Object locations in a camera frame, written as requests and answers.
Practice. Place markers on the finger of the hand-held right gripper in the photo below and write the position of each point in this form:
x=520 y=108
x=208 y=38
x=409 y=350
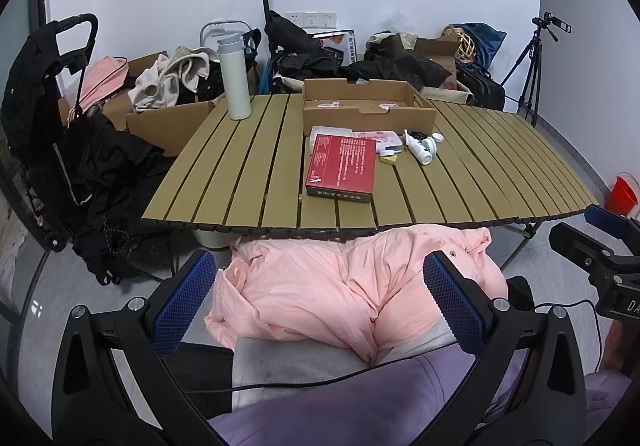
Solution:
x=605 y=216
x=575 y=241

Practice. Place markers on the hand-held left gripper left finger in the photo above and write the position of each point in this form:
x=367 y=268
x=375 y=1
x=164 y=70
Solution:
x=185 y=301

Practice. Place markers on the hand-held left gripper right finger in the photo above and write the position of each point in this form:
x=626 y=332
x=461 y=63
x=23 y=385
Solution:
x=452 y=301

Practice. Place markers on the white plastic bottle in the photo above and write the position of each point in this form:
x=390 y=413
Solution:
x=419 y=153

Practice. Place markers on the small yellow item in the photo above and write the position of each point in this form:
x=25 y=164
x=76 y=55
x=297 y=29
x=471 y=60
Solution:
x=387 y=157

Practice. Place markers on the white round jar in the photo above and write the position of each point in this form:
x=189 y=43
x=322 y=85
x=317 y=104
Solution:
x=429 y=144

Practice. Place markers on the white round cap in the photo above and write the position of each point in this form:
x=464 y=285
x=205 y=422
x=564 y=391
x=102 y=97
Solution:
x=438 y=137

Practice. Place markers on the red printed box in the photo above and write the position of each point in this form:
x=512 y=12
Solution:
x=345 y=161

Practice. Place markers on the pink printed card pouch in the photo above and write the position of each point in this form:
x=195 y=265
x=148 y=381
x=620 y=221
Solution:
x=385 y=137

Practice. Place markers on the cardboard tray box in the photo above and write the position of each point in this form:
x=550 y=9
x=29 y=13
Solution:
x=370 y=118

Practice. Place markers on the person's right hand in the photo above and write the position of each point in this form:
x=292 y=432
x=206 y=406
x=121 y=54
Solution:
x=614 y=346

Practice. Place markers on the red bucket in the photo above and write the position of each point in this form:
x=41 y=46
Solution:
x=624 y=196

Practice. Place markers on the person's grey pants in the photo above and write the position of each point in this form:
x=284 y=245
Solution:
x=280 y=366

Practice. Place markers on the pink jacket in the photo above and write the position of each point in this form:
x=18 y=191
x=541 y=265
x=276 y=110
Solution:
x=325 y=286

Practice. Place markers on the black clothing pile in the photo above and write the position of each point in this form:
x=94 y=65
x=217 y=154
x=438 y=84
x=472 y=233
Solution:
x=115 y=176

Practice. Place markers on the person's purple sweater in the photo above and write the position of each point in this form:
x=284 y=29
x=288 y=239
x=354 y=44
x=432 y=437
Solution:
x=350 y=406

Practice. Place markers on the olive slatted folding table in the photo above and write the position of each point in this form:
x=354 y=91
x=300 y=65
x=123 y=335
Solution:
x=250 y=166

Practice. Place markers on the black tripod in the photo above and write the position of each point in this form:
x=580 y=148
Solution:
x=530 y=71

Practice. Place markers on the large open cardboard box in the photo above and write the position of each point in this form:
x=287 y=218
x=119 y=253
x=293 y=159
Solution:
x=165 y=126

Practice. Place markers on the black suitcase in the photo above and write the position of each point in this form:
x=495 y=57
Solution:
x=482 y=86

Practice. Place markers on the small white pink sticker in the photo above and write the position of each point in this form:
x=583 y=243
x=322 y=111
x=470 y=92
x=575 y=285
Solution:
x=387 y=107
x=327 y=104

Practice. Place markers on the dark blue bag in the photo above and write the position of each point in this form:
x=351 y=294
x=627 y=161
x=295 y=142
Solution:
x=487 y=41

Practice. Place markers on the wicker ball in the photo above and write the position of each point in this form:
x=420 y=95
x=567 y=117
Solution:
x=462 y=43

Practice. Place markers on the brown cardboard box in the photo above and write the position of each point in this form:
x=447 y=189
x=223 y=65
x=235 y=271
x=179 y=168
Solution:
x=440 y=61

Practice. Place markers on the beige clothes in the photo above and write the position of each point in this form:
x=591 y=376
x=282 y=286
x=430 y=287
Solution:
x=165 y=76

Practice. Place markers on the white thermos bottle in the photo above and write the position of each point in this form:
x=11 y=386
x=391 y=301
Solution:
x=235 y=76

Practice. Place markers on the pink garment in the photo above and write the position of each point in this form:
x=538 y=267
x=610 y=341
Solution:
x=102 y=78

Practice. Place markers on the blue fabric bag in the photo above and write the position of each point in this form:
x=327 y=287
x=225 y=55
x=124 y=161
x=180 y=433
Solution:
x=267 y=76

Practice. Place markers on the black folding stroller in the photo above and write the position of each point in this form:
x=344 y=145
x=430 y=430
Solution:
x=40 y=91

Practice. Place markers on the black trolley bag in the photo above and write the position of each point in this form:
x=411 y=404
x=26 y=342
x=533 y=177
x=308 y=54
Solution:
x=300 y=51

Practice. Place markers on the printed appliance box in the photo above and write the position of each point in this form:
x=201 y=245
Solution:
x=337 y=43

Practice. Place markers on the black video camera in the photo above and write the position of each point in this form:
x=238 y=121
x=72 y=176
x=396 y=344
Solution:
x=550 y=23

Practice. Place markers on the white wall socket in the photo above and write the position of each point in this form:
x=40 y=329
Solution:
x=311 y=19
x=295 y=18
x=328 y=18

